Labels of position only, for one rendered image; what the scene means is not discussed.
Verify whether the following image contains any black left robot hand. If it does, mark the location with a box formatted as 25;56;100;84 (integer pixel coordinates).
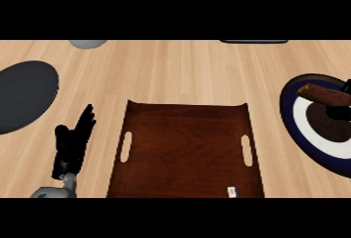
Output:
50;103;97;181

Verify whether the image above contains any dark grey oval plate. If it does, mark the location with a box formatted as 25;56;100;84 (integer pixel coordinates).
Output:
0;59;60;136

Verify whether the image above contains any dark brown wooden tray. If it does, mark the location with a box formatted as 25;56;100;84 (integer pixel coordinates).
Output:
106;99;265;199

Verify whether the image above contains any blue and white plate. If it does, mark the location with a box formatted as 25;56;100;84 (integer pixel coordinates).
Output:
279;73;351;179

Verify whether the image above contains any grey round object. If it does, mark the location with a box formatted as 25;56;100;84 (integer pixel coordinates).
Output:
68;40;108;50

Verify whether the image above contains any dark flat rectangular object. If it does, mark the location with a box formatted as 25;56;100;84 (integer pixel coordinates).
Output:
218;40;289;45

